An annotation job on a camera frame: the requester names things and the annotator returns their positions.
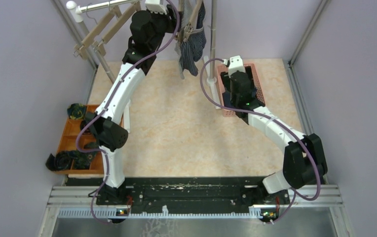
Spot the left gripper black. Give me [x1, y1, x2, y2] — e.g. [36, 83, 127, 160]
[146, 3, 184, 50]

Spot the beige hanger holding navy underwear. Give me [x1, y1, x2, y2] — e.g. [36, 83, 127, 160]
[86, 0, 141, 56]

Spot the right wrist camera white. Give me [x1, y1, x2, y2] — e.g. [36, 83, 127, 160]
[223, 55, 246, 77]

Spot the dark rolled cloth in tray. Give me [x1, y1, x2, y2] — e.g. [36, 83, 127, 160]
[45, 150, 99, 171]

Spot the grey striped underwear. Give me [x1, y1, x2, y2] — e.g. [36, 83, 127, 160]
[175, 0, 189, 80]

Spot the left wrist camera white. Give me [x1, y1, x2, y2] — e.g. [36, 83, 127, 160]
[145, 0, 168, 15]

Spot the dark patterned cloth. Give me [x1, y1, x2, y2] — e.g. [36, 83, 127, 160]
[67, 103, 87, 119]

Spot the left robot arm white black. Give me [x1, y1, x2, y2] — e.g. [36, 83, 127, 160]
[85, 7, 181, 205]

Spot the beige hanger holding pinstriped underwear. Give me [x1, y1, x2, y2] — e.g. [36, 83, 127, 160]
[183, 0, 203, 41]

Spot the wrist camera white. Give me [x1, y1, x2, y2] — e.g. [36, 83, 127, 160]
[223, 55, 246, 77]
[145, 0, 168, 15]

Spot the pink plastic basket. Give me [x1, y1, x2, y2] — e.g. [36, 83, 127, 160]
[216, 63, 265, 120]

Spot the navy underwear cream waistband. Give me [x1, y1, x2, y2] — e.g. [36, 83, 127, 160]
[222, 91, 236, 109]

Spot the beige hanger holding grey underwear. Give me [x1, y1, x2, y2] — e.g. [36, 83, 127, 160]
[176, 0, 192, 42]

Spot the navy pinstriped underwear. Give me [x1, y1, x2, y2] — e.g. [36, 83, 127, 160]
[180, 1, 206, 76]

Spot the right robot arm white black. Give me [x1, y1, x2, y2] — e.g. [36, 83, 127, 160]
[220, 67, 328, 203]

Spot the orange plastic tray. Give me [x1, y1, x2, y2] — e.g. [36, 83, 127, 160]
[55, 104, 124, 176]

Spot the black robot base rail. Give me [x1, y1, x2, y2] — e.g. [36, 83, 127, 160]
[65, 176, 325, 217]

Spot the beige clip hanger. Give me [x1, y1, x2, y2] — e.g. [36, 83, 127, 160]
[75, 6, 126, 59]

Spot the metal clothes rack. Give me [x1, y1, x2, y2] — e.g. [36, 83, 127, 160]
[65, 0, 222, 134]

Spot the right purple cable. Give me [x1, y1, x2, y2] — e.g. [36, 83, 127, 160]
[200, 58, 322, 226]

